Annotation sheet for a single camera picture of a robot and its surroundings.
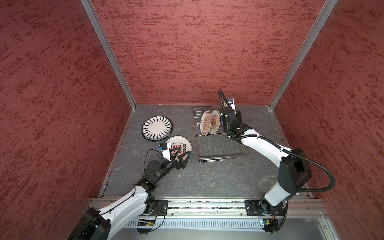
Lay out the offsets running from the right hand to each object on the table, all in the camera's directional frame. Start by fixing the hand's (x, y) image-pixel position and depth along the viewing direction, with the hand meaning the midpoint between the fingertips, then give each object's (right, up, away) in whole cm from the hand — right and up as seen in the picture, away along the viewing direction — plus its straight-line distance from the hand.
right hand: (232, 112), depth 85 cm
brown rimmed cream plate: (-48, -12, +15) cm, 52 cm away
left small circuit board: (-47, -56, -13) cm, 74 cm away
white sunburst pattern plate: (-15, -6, +16) cm, 23 cm away
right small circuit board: (+15, -56, -14) cm, 60 cm away
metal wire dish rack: (-7, -23, +11) cm, 26 cm away
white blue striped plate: (-50, -3, +25) cm, 56 cm away
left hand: (-27, -22, -7) cm, 35 cm away
